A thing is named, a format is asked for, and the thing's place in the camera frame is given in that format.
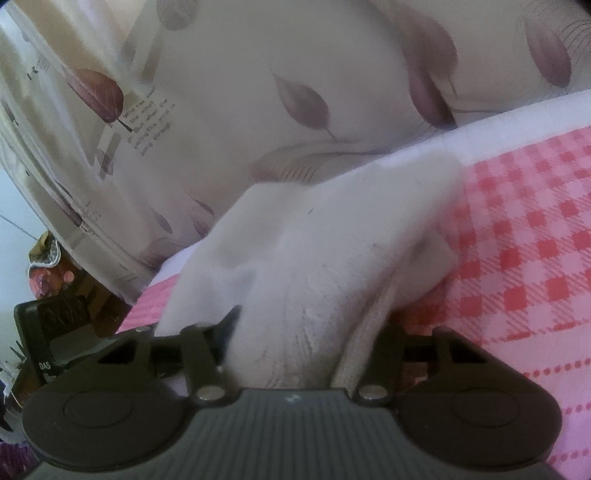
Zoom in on pink checked blanket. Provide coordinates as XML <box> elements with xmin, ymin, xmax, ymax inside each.
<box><xmin>115</xmin><ymin>129</ymin><xmax>591</xmax><ymax>480</ymax></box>

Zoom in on white small garment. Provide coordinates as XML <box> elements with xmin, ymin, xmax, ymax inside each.
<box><xmin>154</xmin><ymin>150</ymin><xmax>463</xmax><ymax>389</ymax></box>

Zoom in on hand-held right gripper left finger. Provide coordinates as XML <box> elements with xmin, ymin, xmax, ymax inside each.
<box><xmin>97</xmin><ymin>305</ymin><xmax>243</xmax><ymax>408</ymax></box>

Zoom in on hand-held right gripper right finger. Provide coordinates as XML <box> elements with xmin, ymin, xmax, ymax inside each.
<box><xmin>352</xmin><ymin>323</ymin><xmax>498</xmax><ymax>409</ymax></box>

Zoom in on leaf print curtain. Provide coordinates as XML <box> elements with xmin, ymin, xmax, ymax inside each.
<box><xmin>0</xmin><ymin>0</ymin><xmax>591</xmax><ymax>306</ymax></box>

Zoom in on colourful household clutter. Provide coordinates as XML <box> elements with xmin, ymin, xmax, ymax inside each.
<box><xmin>25</xmin><ymin>230</ymin><xmax>100</xmax><ymax>303</ymax></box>

